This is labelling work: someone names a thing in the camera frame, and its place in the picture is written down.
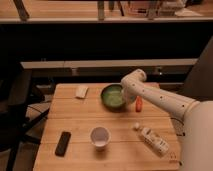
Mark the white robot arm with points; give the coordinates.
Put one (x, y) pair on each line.
(197, 144)

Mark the black remote control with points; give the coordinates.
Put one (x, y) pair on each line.
(62, 144)

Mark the orange carrot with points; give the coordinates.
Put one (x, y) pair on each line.
(138, 104)

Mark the green ceramic bowl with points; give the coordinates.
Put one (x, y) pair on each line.
(111, 97)

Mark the plastic bottle white cap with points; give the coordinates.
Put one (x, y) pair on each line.
(152, 139)

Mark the black office chair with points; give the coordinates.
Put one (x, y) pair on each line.
(16, 92)

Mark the white paper cup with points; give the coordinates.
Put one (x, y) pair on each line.
(100, 138)

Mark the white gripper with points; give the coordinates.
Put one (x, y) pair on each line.
(128, 97)

